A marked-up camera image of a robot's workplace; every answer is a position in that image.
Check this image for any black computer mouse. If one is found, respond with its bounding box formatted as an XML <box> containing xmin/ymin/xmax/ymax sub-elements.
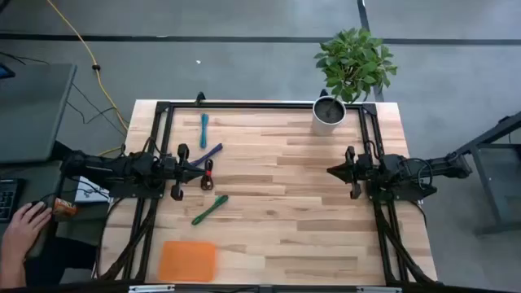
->
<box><xmin>28</xmin><ymin>198</ymin><xmax>53</xmax><ymax>212</ymax></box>

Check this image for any white round plant pot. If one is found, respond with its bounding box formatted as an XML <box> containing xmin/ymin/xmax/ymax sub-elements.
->
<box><xmin>311</xmin><ymin>95</ymin><xmax>348</xmax><ymax>138</ymax></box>

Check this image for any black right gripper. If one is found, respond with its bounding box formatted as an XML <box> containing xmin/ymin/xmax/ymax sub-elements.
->
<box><xmin>326</xmin><ymin>145</ymin><xmax>374</xmax><ymax>200</ymax></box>

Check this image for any white cardboard box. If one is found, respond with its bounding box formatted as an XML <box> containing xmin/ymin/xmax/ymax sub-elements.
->
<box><xmin>74</xmin><ymin>175</ymin><xmax>111</xmax><ymax>203</ymax></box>

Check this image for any green leafy plant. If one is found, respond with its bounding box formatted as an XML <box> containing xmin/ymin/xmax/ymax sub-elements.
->
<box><xmin>313</xmin><ymin>26</ymin><xmax>399</xmax><ymax>105</ymax></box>

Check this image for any grey desk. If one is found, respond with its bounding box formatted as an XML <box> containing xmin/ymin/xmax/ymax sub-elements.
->
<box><xmin>0</xmin><ymin>63</ymin><xmax>78</xmax><ymax>164</ymax></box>

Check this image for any black keyboard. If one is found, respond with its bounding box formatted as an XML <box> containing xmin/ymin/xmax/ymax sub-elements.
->
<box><xmin>0</xmin><ymin>177</ymin><xmax>21</xmax><ymax>224</ymax></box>

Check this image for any yellow extension cable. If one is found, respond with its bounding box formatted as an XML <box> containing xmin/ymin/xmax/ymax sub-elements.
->
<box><xmin>45</xmin><ymin>0</ymin><xmax>130</xmax><ymax>158</ymax></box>

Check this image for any teal braided USB-C cable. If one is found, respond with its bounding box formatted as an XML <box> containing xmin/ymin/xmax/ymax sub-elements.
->
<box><xmin>199</xmin><ymin>112</ymin><xmax>210</xmax><ymax>150</ymax></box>

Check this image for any dark metal side table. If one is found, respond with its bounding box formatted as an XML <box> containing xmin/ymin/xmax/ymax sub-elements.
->
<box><xmin>455</xmin><ymin>112</ymin><xmax>521</xmax><ymax>237</ymax></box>

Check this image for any silver metal bracket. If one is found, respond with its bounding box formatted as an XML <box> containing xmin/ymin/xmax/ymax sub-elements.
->
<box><xmin>128</xmin><ymin>284</ymin><xmax>176</xmax><ymax>293</ymax></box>
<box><xmin>356</xmin><ymin>286</ymin><xmax>403</xmax><ymax>293</ymax></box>

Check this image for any person's hand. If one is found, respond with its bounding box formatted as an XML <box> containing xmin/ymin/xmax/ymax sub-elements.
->
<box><xmin>1</xmin><ymin>201</ymin><xmax>53</xmax><ymax>261</ymax></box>

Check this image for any orange translucent plastic bin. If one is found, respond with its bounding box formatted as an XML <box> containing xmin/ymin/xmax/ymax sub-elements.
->
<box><xmin>157</xmin><ymin>239</ymin><xmax>218</xmax><ymax>284</ymax></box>

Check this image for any black aluminium rig frame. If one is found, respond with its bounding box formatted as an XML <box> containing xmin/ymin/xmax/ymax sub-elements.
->
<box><xmin>97</xmin><ymin>99</ymin><xmax>439</xmax><ymax>288</ymax></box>

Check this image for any blue braided USB-C cable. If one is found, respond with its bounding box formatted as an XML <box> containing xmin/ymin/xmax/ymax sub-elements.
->
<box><xmin>190</xmin><ymin>142</ymin><xmax>224</xmax><ymax>168</ymax></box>

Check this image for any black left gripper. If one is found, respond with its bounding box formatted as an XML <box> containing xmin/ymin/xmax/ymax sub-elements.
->
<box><xmin>161</xmin><ymin>142</ymin><xmax>207</xmax><ymax>202</ymax></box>

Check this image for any orange snack bag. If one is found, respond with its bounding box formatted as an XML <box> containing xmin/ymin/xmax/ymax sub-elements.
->
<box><xmin>52</xmin><ymin>197</ymin><xmax>78</xmax><ymax>219</ymax></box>

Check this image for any person's forearm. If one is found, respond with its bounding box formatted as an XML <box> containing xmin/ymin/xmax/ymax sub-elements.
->
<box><xmin>0</xmin><ymin>251</ymin><xmax>28</xmax><ymax>290</ymax></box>

